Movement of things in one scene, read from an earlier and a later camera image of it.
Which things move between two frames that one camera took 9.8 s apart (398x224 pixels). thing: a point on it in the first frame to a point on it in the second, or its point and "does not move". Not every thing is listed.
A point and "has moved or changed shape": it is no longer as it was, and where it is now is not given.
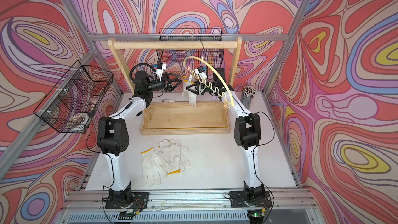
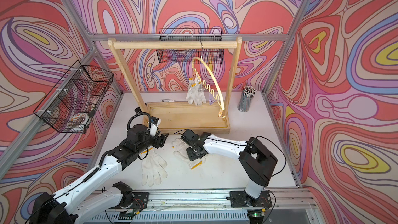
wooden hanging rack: x=181 y=117 does not move
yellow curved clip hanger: x=221 y=68 to x=221 y=114
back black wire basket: x=180 y=55 does not move
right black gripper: x=199 y=87 to x=192 y=157
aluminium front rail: x=285 y=207 does not move
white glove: x=170 y=156 to x=181 y=153
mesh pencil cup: x=247 y=93 does not move
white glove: x=192 y=96 has moved or changed shape
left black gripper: x=166 y=88 to x=159 y=141
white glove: x=152 y=170 does not move
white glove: x=185 y=91 to x=190 y=95
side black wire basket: x=71 y=105 does not move
